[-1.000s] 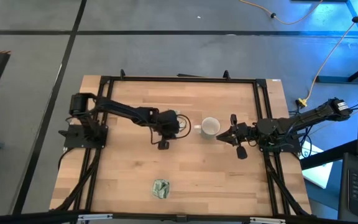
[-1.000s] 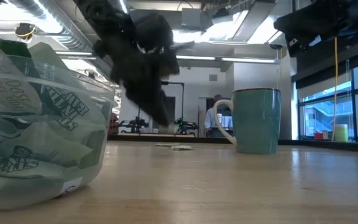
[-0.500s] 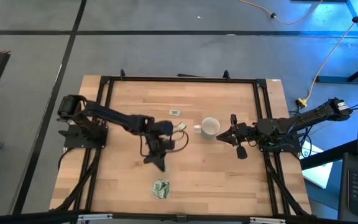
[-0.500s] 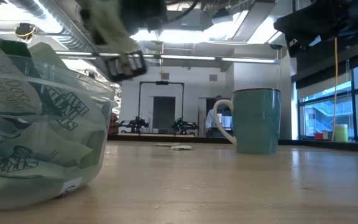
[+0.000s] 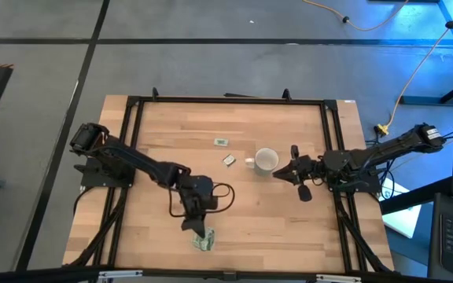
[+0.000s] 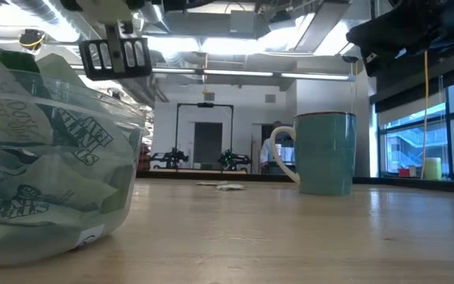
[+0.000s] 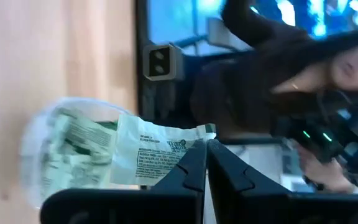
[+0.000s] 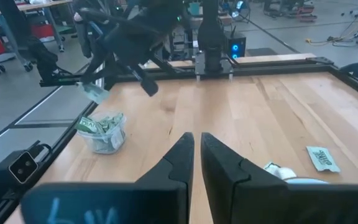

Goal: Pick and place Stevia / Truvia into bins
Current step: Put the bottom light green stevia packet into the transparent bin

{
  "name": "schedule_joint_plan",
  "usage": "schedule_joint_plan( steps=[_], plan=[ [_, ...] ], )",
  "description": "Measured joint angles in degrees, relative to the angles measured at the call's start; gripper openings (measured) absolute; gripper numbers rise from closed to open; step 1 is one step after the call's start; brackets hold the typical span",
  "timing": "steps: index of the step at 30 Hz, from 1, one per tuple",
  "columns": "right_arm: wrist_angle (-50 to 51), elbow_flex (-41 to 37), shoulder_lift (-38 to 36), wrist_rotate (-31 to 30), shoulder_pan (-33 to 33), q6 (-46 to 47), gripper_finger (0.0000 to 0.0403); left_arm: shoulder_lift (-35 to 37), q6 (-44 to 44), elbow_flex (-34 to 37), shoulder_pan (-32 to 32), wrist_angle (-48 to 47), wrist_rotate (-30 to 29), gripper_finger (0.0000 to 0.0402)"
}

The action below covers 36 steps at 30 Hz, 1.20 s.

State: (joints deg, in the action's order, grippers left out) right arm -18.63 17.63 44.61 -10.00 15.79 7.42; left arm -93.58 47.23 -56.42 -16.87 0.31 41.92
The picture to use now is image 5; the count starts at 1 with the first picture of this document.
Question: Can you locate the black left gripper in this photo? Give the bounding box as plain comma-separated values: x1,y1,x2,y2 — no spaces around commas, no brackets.
181,192,219,239

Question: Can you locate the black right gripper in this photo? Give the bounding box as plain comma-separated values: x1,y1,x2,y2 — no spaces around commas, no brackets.
272,145,324,202

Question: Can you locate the white mug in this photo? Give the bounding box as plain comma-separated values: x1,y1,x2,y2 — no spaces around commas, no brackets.
244,147,280,178

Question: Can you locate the black overhead rig beam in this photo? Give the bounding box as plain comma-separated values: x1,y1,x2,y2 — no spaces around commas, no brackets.
0,266,453,283

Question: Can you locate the white sheet with green logo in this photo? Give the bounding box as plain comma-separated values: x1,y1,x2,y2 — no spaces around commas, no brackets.
381,178,423,240

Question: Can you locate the black camera cable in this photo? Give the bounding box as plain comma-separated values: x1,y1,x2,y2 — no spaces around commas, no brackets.
167,182,236,219

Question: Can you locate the silver beam bracket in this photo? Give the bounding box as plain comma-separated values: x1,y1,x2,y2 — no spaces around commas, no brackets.
315,274,363,283
98,270,144,281

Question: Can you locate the black aluminium table frame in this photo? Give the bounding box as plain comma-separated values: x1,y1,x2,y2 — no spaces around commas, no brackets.
63,86,395,276

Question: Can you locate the yellow extension cable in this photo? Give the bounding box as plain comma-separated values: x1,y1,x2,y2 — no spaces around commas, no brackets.
375,0,453,137
303,0,410,32

